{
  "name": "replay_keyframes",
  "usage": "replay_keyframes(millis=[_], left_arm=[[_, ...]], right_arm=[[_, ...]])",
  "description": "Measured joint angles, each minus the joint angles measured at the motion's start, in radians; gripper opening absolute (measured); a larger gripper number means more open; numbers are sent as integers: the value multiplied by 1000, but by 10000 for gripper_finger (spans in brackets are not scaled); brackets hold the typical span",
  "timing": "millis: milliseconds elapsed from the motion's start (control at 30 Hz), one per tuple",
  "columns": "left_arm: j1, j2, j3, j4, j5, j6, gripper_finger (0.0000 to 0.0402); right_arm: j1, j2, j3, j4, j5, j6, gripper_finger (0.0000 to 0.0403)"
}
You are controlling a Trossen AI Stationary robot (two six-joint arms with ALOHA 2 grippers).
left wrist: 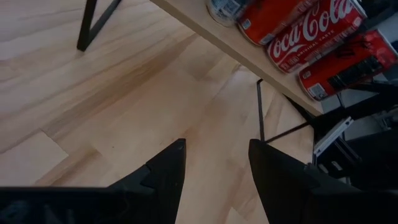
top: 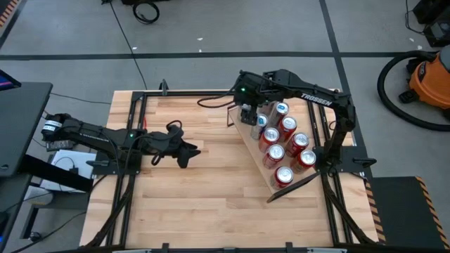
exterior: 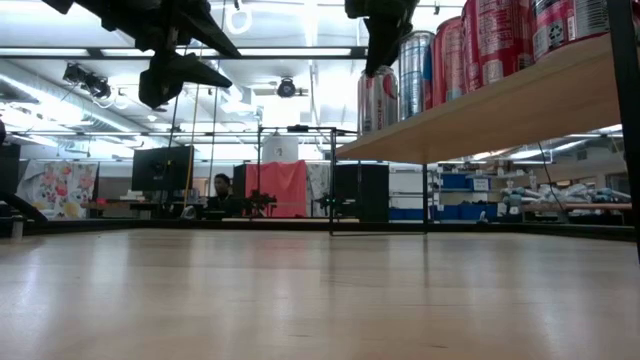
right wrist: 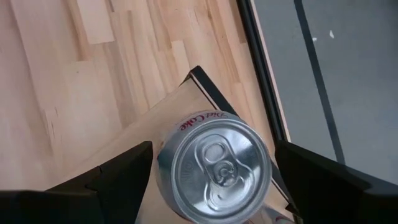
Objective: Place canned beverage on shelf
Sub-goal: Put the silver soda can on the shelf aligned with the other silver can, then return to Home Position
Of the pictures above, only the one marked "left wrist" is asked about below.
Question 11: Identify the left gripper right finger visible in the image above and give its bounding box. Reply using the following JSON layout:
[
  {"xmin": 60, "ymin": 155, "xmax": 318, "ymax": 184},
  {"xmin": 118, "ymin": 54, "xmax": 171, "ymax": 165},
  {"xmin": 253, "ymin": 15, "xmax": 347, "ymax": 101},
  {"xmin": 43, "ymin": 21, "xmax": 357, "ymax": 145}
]
[{"xmin": 248, "ymin": 138, "xmax": 398, "ymax": 224}]

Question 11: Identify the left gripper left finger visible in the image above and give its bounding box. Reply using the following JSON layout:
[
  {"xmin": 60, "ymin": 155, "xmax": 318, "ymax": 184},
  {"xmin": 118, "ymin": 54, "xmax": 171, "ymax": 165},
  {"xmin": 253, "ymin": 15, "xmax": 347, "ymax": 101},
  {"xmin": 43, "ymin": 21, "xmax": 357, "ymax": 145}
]
[{"xmin": 0, "ymin": 138, "xmax": 187, "ymax": 224}]

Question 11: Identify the red Coke Zero can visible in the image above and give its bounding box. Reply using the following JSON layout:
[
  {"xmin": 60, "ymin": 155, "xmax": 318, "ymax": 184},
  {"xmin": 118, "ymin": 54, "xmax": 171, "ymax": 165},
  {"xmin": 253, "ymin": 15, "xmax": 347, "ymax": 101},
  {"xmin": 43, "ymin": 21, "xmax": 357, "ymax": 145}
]
[{"xmin": 298, "ymin": 29, "xmax": 398, "ymax": 102}]

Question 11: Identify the red Coca-Cola original can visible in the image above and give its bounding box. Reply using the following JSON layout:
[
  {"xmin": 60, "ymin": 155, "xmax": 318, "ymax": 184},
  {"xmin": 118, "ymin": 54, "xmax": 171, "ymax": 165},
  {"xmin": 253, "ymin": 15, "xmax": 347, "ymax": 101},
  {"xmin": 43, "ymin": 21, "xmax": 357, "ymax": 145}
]
[{"xmin": 266, "ymin": 0, "xmax": 368, "ymax": 75}]

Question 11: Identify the red Cherry Coke can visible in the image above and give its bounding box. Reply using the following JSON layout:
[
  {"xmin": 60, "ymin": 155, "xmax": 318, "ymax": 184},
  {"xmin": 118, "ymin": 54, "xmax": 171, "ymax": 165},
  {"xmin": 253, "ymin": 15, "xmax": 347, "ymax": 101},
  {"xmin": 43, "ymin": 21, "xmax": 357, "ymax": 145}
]
[{"xmin": 236, "ymin": 0, "xmax": 318, "ymax": 47}]

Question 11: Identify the silver can with blue tab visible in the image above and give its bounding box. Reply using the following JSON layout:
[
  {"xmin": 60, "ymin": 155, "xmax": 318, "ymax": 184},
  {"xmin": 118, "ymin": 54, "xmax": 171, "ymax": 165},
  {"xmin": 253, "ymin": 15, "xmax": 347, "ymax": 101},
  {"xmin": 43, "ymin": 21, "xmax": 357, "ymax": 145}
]
[{"xmin": 206, "ymin": 0, "xmax": 249, "ymax": 28}]

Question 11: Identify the wooden shelf with black legs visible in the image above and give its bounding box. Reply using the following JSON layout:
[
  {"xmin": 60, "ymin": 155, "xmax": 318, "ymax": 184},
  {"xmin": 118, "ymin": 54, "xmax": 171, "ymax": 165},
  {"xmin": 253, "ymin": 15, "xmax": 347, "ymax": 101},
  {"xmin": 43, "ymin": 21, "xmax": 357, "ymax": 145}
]
[{"xmin": 76, "ymin": 0, "xmax": 325, "ymax": 144}]

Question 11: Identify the white bar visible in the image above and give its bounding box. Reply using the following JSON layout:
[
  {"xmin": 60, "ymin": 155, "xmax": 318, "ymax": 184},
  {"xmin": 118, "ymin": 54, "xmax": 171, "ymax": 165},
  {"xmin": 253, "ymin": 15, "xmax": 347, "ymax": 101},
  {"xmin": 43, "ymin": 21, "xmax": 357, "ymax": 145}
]
[{"xmin": 313, "ymin": 116, "xmax": 354, "ymax": 157}]

